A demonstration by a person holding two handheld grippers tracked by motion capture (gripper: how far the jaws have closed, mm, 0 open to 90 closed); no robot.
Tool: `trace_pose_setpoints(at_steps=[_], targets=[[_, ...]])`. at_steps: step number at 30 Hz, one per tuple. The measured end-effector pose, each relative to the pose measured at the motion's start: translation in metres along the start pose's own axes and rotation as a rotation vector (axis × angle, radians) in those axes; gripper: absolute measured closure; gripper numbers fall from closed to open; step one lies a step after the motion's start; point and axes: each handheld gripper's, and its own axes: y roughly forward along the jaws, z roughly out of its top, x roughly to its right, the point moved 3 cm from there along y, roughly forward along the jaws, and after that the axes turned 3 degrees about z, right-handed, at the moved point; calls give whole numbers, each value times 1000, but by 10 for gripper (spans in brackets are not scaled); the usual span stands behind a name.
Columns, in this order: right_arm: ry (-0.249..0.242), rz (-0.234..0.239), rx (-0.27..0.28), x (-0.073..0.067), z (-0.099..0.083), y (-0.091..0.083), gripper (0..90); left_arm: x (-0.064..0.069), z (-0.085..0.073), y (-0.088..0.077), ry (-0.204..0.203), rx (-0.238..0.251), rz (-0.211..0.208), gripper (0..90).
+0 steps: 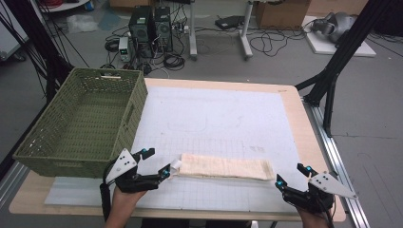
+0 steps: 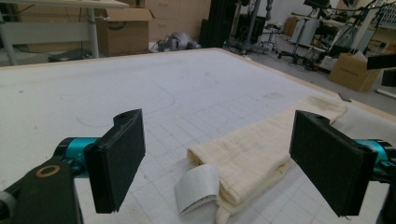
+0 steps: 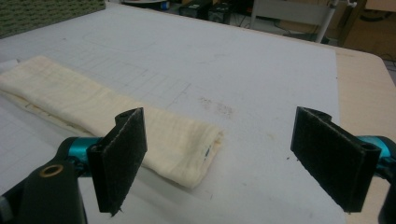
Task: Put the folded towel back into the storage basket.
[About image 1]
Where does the flat black device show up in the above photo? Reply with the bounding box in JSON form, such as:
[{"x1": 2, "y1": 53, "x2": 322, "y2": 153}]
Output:
[{"x1": 214, "y1": 14, "x2": 245, "y2": 31}]

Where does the small grey power supply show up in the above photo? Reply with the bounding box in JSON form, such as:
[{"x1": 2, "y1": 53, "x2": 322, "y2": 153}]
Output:
[{"x1": 117, "y1": 36, "x2": 132, "y2": 63}]

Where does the coiled black cable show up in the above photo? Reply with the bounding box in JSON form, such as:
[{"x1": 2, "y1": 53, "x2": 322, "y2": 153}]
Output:
[{"x1": 163, "y1": 52, "x2": 186, "y2": 71}]

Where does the black metal frame stand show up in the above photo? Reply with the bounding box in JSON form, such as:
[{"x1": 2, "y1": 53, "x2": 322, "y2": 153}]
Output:
[
  {"x1": 2, "y1": 0, "x2": 76, "y2": 104},
  {"x1": 294, "y1": 0, "x2": 403, "y2": 138}
]

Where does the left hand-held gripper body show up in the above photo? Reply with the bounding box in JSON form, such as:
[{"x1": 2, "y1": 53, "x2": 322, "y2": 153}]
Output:
[{"x1": 105, "y1": 147, "x2": 160, "y2": 194}]

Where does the white grid mat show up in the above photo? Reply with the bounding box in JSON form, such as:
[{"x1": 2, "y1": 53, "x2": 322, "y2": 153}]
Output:
[{"x1": 44, "y1": 85, "x2": 310, "y2": 214}]

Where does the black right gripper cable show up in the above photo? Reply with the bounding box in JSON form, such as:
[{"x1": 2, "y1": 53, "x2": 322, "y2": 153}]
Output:
[{"x1": 317, "y1": 195, "x2": 337, "y2": 228}]

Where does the clear plastic bag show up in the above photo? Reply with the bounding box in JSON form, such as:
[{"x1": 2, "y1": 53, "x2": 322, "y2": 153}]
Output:
[{"x1": 66, "y1": 13, "x2": 100, "y2": 34}]

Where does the person's right hand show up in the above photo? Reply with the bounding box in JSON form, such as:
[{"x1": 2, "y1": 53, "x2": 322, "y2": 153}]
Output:
[{"x1": 297, "y1": 206, "x2": 333, "y2": 228}]

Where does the white desk leg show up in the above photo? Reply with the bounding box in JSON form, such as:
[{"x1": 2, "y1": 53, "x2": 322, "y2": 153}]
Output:
[
  {"x1": 187, "y1": 0, "x2": 199, "y2": 62},
  {"x1": 238, "y1": 0, "x2": 255, "y2": 61}
]

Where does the black computer tower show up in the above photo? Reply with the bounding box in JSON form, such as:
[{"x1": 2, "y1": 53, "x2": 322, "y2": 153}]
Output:
[
  {"x1": 127, "y1": 5, "x2": 155, "y2": 59},
  {"x1": 153, "y1": 6, "x2": 174, "y2": 53}
]

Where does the person's left hand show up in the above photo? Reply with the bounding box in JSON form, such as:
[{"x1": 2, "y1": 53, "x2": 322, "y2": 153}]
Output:
[{"x1": 109, "y1": 186, "x2": 149, "y2": 213}]

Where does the white cabinet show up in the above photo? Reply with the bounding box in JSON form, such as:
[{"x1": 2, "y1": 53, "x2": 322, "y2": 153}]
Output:
[{"x1": 0, "y1": 4, "x2": 30, "y2": 62}]

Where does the beige towel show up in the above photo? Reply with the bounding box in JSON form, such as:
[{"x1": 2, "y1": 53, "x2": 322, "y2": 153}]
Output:
[{"x1": 170, "y1": 153, "x2": 277, "y2": 181}]

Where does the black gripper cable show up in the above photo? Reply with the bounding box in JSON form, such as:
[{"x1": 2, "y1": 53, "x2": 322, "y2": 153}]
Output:
[
  {"x1": 99, "y1": 161, "x2": 116, "y2": 221},
  {"x1": 317, "y1": 195, "x2": 337, "y2": 228}
]

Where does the green woven basket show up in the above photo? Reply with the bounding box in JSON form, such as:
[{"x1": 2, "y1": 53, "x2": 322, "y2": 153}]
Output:
[{"x1": 12, "y1": 66, "x2": 149, "y2": 180}]

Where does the loose black floor cable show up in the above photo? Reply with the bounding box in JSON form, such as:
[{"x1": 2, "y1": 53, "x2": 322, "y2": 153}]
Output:
[{"x1": 249, "y1": 28, "x2": 307, "y2": 58}]

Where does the brown cardboard box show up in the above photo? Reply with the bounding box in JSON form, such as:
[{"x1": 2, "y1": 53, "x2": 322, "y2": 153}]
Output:
[{"x1": 254, "y1": 0, "x2": 312, "y2": 30}]

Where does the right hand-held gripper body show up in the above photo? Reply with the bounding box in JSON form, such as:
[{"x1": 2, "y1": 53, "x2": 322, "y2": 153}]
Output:
[{"x1": 281, "y1": 171, "x2": 358, "y2": 215}]

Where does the white floor board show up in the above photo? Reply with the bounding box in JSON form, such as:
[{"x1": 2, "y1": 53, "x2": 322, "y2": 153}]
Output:
[{"x1": 301, "y1": 15, "x2": 377, "y2": 58}]

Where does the grey rounded device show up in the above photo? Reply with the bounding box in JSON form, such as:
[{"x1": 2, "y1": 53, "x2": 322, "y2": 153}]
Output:
[{"x1": 311, "y1": 11, "x2": 358, "y2": 44}]

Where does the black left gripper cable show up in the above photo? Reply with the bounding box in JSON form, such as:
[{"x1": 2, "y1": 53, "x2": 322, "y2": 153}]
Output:
[{"x1": 99, "y1": 161, "x2": 116, "y2": 221}]

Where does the aluminium rail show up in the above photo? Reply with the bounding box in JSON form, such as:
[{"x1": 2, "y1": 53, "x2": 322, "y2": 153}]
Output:
[
  {"x1": 303, "y1": 100, "x2": 371, "y2": 228},
  {"x1": 0, "y1": 161, "x2": 30, "y2": 205}
]

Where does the white power strip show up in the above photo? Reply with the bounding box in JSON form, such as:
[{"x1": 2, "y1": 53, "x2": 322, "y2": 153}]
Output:
[{"x1": 172, "y1": 24, "x2": 191, "y2": 34}]

